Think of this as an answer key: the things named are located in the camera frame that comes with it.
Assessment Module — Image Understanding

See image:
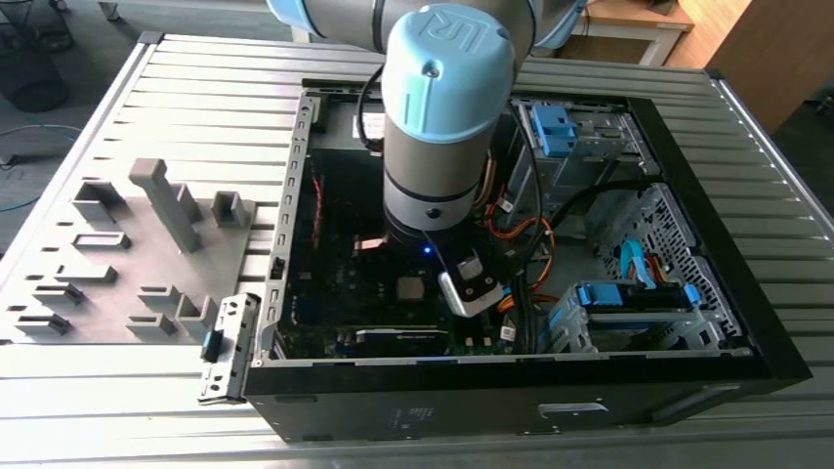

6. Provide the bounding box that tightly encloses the green motherboard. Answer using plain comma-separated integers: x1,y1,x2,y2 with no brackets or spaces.
283,214,516,358

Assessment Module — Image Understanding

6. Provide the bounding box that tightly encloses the red black twisted wire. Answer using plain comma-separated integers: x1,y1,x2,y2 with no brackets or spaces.
308,168,325,248

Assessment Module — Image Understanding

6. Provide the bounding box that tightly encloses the grey parts rack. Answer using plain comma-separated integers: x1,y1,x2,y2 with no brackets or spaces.
0,156,261,346

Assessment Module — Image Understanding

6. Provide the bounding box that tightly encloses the black camera cable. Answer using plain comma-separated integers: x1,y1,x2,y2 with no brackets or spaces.
355,63,387,157

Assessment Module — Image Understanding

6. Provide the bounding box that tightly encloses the black graphics card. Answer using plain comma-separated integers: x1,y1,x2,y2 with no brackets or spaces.
337,325,452,358

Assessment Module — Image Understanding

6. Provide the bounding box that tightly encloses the CPU with silver top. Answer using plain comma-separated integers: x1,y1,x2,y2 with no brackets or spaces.
395,276,429,303

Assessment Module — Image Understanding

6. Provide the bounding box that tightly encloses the black PC case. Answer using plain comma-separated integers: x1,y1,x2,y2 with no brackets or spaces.
241,77,814,446

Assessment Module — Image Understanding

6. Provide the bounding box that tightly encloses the green RAM stick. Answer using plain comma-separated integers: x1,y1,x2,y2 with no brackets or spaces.
466,312,494,346

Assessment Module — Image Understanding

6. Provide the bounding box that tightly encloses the grey power supply unit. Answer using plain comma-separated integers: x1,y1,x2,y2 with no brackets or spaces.
308,101,391,216

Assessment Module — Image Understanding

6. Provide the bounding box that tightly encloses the orange wire bundle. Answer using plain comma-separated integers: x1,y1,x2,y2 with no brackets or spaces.
484,214,559,317

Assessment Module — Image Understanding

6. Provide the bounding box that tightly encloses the pale blue floor cable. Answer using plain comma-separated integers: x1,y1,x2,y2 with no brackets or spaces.
0,124,81,148

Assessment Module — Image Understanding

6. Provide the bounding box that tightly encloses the metal bracket with blue clip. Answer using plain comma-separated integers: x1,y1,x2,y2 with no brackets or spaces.
196,291,260,405

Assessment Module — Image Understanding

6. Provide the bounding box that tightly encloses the wooden cabinet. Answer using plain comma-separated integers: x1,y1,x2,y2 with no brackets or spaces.
663,0,834,134

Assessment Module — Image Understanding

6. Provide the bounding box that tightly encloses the silver metal disk bay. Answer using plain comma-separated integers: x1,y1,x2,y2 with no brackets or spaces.
544,281,726,356

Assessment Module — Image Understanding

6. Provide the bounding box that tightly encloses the blue flat data wire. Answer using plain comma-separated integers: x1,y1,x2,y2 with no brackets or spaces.
622,238,659,289

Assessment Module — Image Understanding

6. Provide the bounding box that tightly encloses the thick black cable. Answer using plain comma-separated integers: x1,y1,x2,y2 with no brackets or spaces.
507,179,670,356

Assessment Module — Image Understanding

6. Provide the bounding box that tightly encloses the hard disk in blue carrier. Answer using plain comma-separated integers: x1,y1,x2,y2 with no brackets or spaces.
574,281,702,314

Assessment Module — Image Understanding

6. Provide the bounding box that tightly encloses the blue drive bay latch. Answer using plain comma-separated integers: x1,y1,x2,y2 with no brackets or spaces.
539,134,580,157
530,105,579,137
546,301,570,346

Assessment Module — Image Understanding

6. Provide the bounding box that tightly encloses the wooden desk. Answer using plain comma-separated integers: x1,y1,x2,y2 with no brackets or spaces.
556,0,695,67

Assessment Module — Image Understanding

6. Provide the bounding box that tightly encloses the silver metal drive cage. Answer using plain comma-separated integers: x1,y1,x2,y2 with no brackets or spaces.
506,100,660,235

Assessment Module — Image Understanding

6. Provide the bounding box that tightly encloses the black office chair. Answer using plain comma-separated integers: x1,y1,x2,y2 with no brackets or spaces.
0,19,73,113

